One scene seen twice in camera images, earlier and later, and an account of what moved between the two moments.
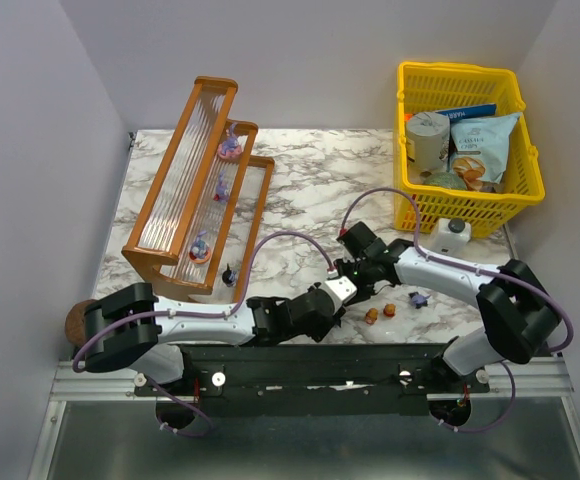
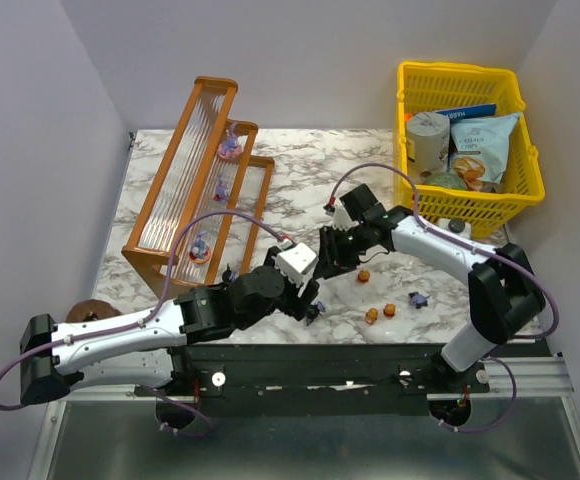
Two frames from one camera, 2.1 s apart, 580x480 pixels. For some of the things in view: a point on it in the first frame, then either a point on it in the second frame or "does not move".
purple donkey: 199,251 does not move
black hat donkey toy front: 229,276 does not move
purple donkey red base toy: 222,189 does not move
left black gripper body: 337,310 to 305,295
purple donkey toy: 419,300 does not move
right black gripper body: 346,270 to 333,251
